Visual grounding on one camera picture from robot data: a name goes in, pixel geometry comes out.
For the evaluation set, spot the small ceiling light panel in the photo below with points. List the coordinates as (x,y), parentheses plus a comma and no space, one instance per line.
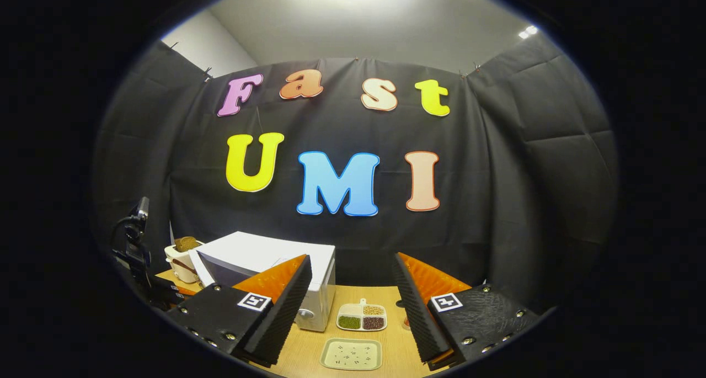
(528,32)

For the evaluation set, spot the white microwave oven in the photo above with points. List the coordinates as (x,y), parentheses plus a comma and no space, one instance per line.
(253,251)

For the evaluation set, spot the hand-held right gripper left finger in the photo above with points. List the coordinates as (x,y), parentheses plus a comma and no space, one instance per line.
(284,312)

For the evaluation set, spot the black backdrop cloth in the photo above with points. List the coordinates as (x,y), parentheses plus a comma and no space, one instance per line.
(496,174)

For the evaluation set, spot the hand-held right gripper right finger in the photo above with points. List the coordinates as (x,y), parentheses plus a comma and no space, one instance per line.
(416,312)

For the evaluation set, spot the cream toaster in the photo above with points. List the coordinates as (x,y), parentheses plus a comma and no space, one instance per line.
(179,267)

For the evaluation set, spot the white divided bean dish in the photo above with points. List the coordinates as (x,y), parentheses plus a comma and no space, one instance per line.
(349,322)

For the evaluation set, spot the pale green square plate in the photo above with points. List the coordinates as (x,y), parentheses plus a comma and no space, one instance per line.
(351,355)

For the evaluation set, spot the brown bread slice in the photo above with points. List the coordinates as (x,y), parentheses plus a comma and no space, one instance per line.
(187,244)

